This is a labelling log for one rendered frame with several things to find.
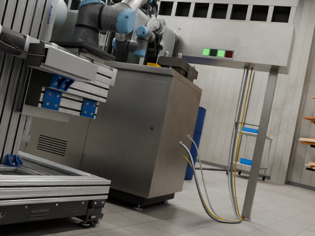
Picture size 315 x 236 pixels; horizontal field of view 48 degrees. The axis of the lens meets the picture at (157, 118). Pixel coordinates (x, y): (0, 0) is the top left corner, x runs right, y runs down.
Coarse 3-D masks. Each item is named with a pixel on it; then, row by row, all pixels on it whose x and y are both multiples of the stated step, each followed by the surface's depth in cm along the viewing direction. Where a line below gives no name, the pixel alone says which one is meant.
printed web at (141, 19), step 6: (138, 12) 266; (138, 18) 267; (144, 18) 276; (138, 24) 269; (144, 24) 277; (132, 30) 291; (168, 30) 262; (168, 36) 264; (174, 36) 274; (174, 42) 276; (114, 54) 273; (120, 54) 281; (126, 54) 288; (114, 60) 274; (120, 60) 282; (126, 60) 290
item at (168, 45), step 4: (164, 36) 257; (164, 40) 258; (168, 40) 265; (164, 44) 260; (168, 44) 266; (172, 44) 273; (164, 48) 261; (168, 48) 268; (172, 48) 275; (160, 52) 256; (164, 52) 262
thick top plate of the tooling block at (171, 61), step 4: (164, 56) 247; (160, 60) 248; (164, 60) 247; (168, 60) 246; (172, 60) 244; (176, 60) 243; (180, 60) 242; (184, 60) 247; (160, 64) 248; (164, 64) 247; (168, 64) 245; (172, 64) 244; (176, 64) 243; (180, 64) 242; (184, 64) 248; (188, 64) 256; (180, 68) 247; (184, 68) 250; (196, 72) 275; (196, 76) 276
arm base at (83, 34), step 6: (78, 24) 164; (78, 30) 163; (84, 30) 163; (90, 30) 164; (96, 30) 166; (72, 36) 163; (78, 36) 162; (84, 36) 163; (90, 36) 163; (96, 36) 166; (84, 42) 161; (90, 42) 163; (96, 42) 165
